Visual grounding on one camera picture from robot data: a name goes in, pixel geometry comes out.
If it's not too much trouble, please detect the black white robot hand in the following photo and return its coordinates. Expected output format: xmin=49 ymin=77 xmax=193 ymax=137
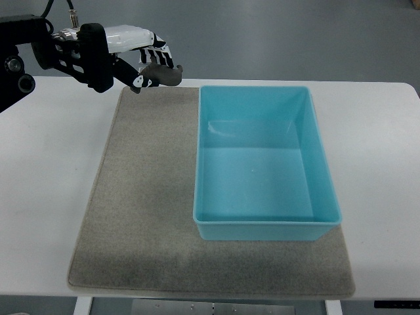
xmin=56 ymin=23 xmax=176 ymax=93

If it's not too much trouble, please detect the brown toy hippo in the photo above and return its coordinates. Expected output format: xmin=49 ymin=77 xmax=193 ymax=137
xmin=131 ymin=64 xmax=183 ymax=93

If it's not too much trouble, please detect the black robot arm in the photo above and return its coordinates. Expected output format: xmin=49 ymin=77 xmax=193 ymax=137
xmin=1 ymin=1 xmax=79 ymax=112

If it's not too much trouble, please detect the blue plastic box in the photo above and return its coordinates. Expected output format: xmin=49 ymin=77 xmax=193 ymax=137
xmin=193 ymin=85 xmax=342 ymax=241

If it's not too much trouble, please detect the grey felt mat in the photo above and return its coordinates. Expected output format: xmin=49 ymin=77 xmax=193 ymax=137
xmin=68 ymin=87 xmax=355 ymax=299

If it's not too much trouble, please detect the left white table leg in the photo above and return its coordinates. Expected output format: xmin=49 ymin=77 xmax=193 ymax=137
xmin=73 ymin=297 xmax=93 ymax=315

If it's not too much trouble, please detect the white table leg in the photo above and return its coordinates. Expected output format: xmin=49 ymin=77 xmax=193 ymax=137
xmin=73 ymin=297 xmax=93 ymax=315
xmin=325 ymin=300 xmax=343 ymax=315

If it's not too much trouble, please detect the right white table leg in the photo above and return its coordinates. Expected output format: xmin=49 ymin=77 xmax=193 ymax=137
xmin=325 ymin=300 xmax=343 ymax=315

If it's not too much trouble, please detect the black table control panel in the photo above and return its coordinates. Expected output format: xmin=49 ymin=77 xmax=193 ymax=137
xmin=374 ymin=300 xmax=420 ymax=309

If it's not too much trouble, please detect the metal base plate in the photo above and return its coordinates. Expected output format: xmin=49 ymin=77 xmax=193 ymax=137
xmin=131 ymin=299 xmax=296 ymax=315

